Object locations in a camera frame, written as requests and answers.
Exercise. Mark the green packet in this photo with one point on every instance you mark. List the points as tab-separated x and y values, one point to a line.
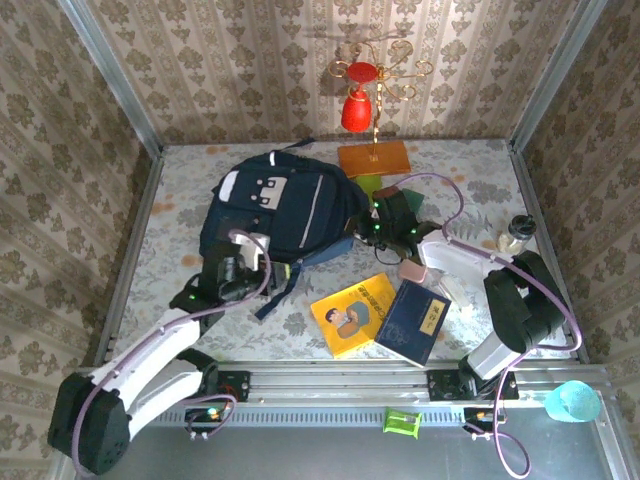
401	422

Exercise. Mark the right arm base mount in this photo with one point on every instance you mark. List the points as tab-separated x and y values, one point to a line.
442	385

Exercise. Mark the left metal frame post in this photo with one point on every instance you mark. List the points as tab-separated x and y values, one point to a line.
115	85

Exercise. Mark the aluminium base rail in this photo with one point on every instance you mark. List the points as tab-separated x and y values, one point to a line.
340	380

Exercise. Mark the left table side rail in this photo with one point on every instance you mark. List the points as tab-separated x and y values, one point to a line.
135	240

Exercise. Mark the right metal frame post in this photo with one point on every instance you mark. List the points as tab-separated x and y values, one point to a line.
555	70

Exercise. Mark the pink pencil case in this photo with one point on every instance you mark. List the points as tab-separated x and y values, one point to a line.
412	271

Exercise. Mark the small glass bottle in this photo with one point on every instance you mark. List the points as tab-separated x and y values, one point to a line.
515	237

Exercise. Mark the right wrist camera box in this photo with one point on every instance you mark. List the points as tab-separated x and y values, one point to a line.
387	193

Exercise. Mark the connector board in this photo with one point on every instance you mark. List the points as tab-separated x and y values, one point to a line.
205	415
480	416

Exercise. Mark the yellow book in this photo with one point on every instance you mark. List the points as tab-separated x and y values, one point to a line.
345	315

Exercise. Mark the dark green pencil case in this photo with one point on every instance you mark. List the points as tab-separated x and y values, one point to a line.
415	202

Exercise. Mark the navy blue backpack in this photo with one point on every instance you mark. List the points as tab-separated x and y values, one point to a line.
295	210

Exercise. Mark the navy blue book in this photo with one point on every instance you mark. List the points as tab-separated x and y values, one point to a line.
412	320

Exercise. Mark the right table side rail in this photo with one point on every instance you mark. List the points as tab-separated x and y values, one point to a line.
531	200

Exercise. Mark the metal frame post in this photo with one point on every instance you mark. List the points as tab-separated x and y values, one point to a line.
555	70
115	85

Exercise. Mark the light green box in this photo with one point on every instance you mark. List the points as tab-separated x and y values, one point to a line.
370	185

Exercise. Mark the right connector board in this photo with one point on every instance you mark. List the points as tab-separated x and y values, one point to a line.
480	416

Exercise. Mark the left connector board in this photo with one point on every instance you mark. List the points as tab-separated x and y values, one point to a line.
205	415

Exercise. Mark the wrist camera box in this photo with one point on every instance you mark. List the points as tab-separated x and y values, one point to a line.
252	250
387	193

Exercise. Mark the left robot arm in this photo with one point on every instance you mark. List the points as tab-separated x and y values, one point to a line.
150	350

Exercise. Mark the red hanging cup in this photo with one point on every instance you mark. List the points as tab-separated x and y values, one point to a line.
356	115
362	71

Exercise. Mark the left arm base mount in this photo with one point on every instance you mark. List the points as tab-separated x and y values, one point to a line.
235	387

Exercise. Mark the table side rail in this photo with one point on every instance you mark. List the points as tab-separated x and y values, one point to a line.
531	200
135	240

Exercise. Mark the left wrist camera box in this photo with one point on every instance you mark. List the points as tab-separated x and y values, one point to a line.
252	250

